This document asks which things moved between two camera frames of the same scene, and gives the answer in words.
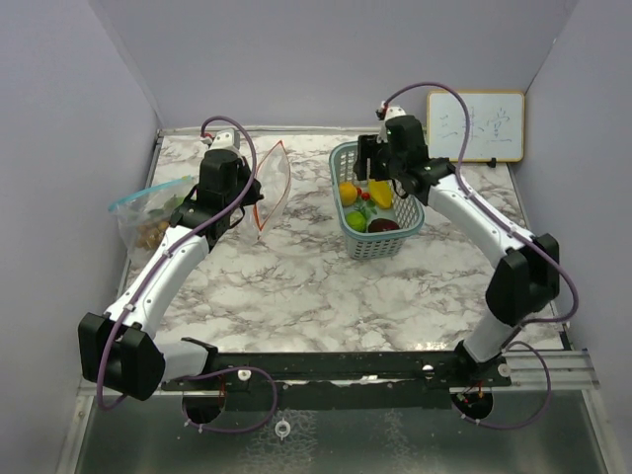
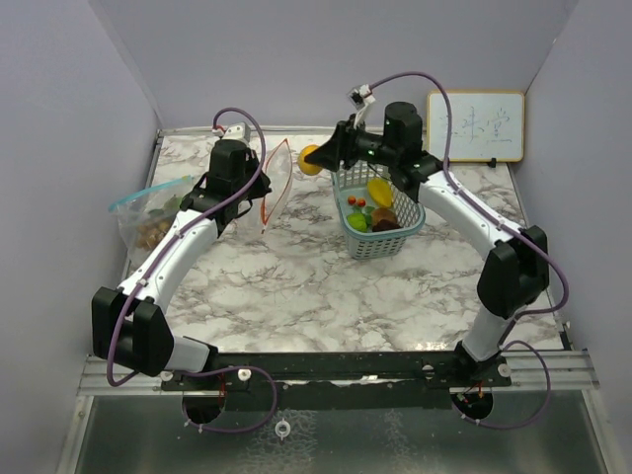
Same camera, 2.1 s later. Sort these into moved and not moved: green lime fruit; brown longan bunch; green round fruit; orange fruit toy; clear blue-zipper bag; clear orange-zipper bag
Moved: clear orange-zipper bag; orange fruit toy
Not moved: green lime fruit; green round fruit; brown longan bunch; clear blue-zipper bag
